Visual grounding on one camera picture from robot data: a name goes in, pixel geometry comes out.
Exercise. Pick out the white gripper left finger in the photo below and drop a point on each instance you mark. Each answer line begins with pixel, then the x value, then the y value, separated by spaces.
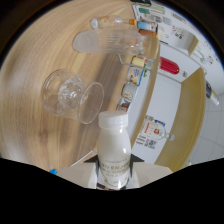
pixel 80 173

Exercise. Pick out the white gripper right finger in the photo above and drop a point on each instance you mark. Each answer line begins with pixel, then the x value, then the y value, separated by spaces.
pixel 150 171

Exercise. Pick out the blue liquid bottle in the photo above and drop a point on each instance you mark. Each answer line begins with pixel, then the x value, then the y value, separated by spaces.
pixel 53 171

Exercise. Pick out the white milk bottle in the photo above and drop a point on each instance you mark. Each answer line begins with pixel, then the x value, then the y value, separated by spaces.
pixel 114 150

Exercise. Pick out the large clear jar cork lid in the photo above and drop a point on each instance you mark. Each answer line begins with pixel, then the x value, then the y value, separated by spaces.
pixel 113 42

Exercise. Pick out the clear bottle with orange cap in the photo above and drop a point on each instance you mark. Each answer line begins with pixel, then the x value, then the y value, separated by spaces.
pixel 111 22

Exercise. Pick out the clear glass cup with ice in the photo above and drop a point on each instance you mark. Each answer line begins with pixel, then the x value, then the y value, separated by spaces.
pixel 71 95

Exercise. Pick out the blue and white cup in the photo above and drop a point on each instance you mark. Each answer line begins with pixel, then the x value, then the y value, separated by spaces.
pixel 145 26

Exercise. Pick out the two-tier wooden shelf rack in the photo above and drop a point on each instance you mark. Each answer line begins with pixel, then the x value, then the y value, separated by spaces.
pixel 193 110

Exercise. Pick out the black and yellow can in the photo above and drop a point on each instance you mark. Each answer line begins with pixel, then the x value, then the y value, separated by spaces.
pixel 212 93

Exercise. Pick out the red liquid glass bottle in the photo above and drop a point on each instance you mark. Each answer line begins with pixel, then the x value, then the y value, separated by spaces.
pixel 169 65

